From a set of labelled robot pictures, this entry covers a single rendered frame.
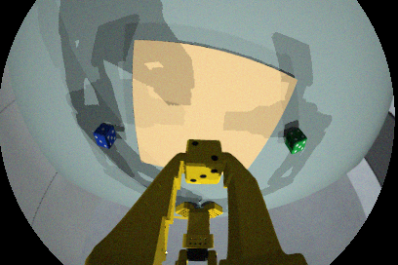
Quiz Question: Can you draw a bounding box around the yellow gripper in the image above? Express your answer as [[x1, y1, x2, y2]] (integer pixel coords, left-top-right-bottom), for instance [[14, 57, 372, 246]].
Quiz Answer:
[[85, 152, 307, 265]]

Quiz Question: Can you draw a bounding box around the beige mat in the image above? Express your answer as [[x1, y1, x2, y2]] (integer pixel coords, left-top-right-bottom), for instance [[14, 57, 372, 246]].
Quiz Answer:
[[133, 40, 298, 169]]

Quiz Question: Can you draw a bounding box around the green die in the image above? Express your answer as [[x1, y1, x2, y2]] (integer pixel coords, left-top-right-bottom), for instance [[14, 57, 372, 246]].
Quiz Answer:
[[285, 129, 307, 154]]

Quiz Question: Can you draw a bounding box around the yellow die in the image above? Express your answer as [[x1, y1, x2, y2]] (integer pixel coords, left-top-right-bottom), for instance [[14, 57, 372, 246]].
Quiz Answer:
[[184, 139, 224, 184]]

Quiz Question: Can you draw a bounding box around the blue die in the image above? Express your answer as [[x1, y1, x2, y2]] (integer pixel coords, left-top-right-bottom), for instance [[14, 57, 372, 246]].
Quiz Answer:
[[93, 124, 116, 149]]

